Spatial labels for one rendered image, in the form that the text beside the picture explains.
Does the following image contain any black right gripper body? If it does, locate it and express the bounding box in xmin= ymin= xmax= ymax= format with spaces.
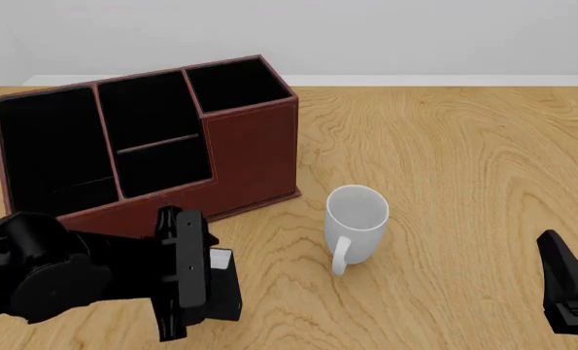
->
xmin=543 ymin=292 xmax=578 ymax=335

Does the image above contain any white mug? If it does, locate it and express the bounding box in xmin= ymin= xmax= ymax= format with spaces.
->
xmin=323 ymin=184 xmax=391 ymax=277

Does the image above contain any red-brown desk caddy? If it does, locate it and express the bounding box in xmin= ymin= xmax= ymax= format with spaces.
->
xmin=0 ymin=53 xmax=302 ymax=240

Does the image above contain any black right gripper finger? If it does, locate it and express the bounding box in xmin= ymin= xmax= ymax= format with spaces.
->
xmin=535 ymin=228 xmax=578 ymax=301

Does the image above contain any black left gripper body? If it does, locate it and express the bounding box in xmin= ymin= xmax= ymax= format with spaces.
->
xmin=153 ymin=204 xmax=206 ymax=343

